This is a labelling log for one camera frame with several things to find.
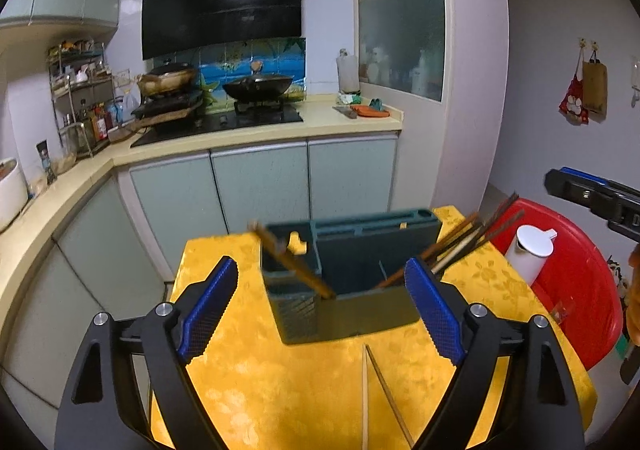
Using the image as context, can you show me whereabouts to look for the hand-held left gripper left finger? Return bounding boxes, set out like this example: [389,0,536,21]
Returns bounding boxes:
[54,255,240,450]

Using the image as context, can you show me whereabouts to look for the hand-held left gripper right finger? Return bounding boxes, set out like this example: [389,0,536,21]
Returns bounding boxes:
[404,257,586,450]

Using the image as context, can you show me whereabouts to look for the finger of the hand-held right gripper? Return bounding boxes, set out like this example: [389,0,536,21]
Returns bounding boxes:
[559,166,640,198]
[544,169,640,226]

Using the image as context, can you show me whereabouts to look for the pale wooden chopstick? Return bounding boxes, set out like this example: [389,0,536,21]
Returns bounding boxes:
[366,345,417,450]
[430,230,483,276]

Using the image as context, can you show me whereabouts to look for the dark slim chopstick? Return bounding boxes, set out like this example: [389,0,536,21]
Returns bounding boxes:
[477,193,521,233]

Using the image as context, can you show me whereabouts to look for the bunch of dark wooden chopsticks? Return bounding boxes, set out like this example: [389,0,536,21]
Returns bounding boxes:
[372,193,527,291]

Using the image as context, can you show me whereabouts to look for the dark green utensil holder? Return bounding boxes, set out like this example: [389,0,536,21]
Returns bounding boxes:
[260,207,444,346]

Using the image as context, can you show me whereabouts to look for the brown wooden chopstick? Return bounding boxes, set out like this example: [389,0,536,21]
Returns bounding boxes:
[248,221,337,302]

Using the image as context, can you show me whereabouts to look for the person's right forearm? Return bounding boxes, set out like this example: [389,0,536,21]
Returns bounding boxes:
[626,244,640,347]

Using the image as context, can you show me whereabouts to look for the cartoon sticker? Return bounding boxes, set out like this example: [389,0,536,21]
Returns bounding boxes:
[606,254,632,302]

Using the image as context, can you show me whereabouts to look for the red plastic basin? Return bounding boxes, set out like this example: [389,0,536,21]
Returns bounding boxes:
[486,197,627,372]

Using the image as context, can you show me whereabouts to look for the red hanging bag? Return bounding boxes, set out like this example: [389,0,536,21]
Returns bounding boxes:
[558,37,591,126]

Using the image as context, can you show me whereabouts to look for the white pitcher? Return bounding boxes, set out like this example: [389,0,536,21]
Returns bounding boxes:
[503,225,559,284]

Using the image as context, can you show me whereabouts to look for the brown hanging bag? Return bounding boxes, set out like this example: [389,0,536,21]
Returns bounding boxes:
[581,37,609,117]

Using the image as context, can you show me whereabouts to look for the yellow floral tablecloth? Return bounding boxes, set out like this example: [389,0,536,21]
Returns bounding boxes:
[149,205,598,450]

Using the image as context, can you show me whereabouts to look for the pale green base cabinets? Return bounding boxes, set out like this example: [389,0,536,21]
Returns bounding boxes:
[0,132,402,412]

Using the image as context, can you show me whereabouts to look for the black gas hob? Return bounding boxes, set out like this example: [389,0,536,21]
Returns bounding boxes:
[130,99,305,148]

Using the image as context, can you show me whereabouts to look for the orange cloth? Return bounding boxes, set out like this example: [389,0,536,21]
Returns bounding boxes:
[350,99,391,120]

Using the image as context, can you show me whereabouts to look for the beige kitchen countertop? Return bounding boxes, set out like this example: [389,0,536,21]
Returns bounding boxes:
[0,95,405,277]

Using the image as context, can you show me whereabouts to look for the clear plastic bottle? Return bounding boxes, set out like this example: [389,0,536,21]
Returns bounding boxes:
[119,84,142,124]

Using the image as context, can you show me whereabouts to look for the white rice cooker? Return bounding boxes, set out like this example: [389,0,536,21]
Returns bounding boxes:
[0,157,30,234]

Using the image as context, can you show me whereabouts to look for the black wok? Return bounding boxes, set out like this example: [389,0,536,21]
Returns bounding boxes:
[222,74,295,102]

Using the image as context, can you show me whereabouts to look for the frosted glass window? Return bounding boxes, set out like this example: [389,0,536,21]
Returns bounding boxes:
[355,0,446,104]

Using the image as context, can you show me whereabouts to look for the metal spice rack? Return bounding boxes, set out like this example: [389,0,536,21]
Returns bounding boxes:
[48,41,119,157]

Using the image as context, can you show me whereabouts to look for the plastic oil jug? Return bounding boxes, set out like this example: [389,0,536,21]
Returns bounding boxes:
[337,48,361,96]

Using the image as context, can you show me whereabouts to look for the blue beach backsplash sticker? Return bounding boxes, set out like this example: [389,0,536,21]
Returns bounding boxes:
[194,36,307,104]

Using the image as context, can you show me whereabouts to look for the white wall hook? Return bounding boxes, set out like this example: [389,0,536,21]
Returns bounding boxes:
[628,57,640,109]

